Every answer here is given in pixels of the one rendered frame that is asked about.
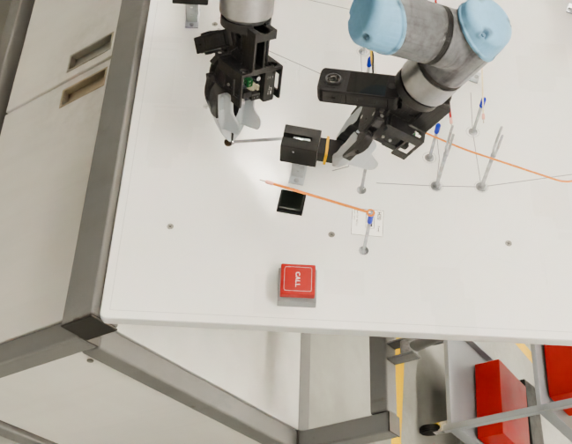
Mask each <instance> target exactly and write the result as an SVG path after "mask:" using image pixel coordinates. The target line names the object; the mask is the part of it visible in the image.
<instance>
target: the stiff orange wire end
mask: <svg viewBox="0 0 572 444"><path fill-rule="evenodd" d="M259 181H264V180H261V179H260V180H259ZM264 182H265V183H266V184H270V185H274V186H277V187H281V188H283V189H289V190H292V191H294V192H298V193H301V194H303V195H307V196H312V197H315V198H318V199H321V200H324V201H327V202H330V203H334V204H338V205H342V206H345V207H347V208H351V209H354V210H356V211H362V212H365V213H367V215H368V216H369V217H373V216H374V215H375V211H374V210H372V209H368V210H363V209H361V208H358V207H354V206H351V205H349V204H345V203H341V202H337V201H334V200H330V199H328V198H325V197H321V196H317V195H313V194H310V193H308V192H304V191H301V190H298V189H293V188H290V187H287V186H284V185H281V184H277V183H275V182H273V181H268V180H266V181H264ZM369 211H373V214H368V212H369Z"/></svg>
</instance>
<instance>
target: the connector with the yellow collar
mask: <svg viewBox="0 0 572 444"><path fill-rule="evenodd" d="M326 141H327V138H323V137H321V139H320V143H319V147H318V152H317V158H316V161H322V162H323V159H324V154H325V148H326ZM340 145H341V141H339V140H334V139H330V142H329V149H328V156H327V160H326V162H327V163H332V156H333V154H334V153H336V152H337V151H338V150H339V148H340Z"/></svg>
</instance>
